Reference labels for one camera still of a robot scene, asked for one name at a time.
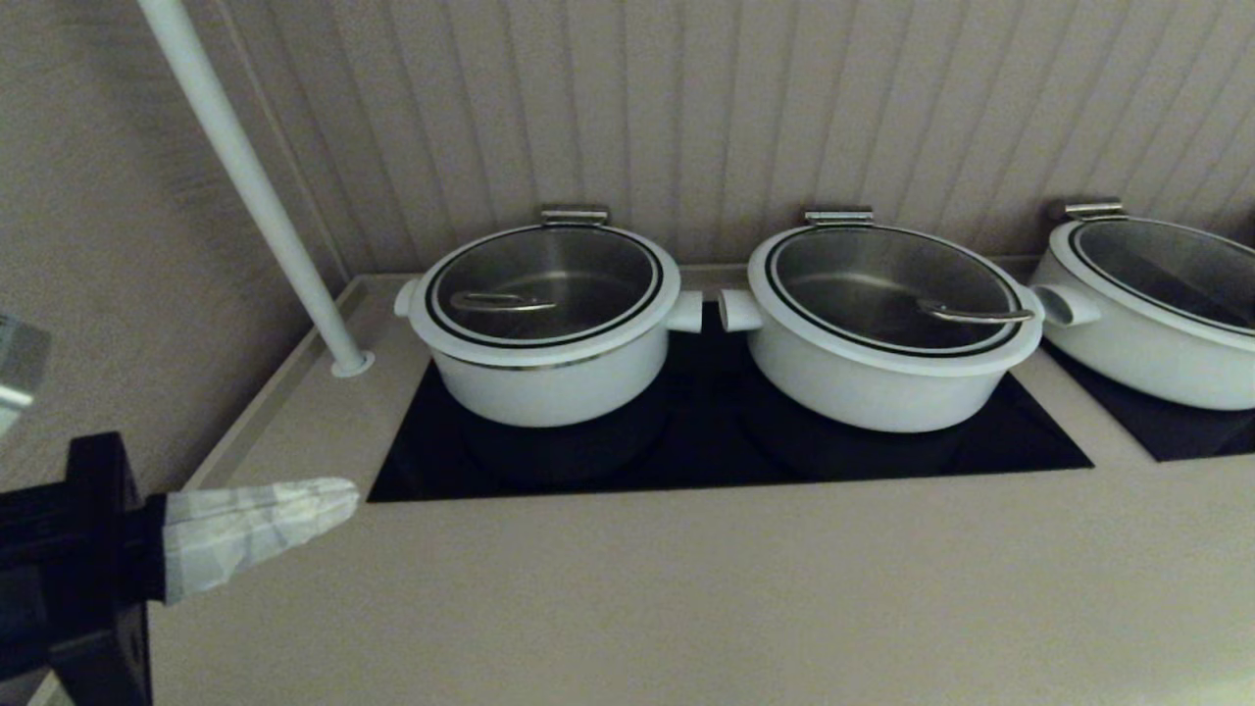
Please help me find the white pot with steel insert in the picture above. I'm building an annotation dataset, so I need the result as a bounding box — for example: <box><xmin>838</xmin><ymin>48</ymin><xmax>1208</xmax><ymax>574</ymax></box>
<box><xmin>394</xmin><ymin>277</ymin><xmax>704</xmax><ymax>429</ymax></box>
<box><xmin>718</xmin><ymin>284</ymin><xmax>1042</xmax><ymax>434</ymax></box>
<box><xmin>1029</xmin><ymin>253</ymin><xmax>1255</xmax><ymax>411</ymax></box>

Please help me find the white support pole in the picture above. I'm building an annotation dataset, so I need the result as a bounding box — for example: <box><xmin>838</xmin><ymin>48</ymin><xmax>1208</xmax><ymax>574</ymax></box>
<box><xmin>137</xmin><ymin>0</ymin><xmax>377</xmax><ymax>379</ymax></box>

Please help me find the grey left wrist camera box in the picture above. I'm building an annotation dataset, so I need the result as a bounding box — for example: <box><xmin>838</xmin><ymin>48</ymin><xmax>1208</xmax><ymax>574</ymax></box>
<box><xmin>0</xmin><ymin>314</ymin><xmax>52</xmax><ymax>437</ymax></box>

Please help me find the wide black glass cooktop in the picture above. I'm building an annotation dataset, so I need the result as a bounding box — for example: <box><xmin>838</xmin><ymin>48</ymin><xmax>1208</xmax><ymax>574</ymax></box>
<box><xmin>368</xmin><ymin>304</ymin><xmax>1094</xmax><ymax>504</ymax></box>

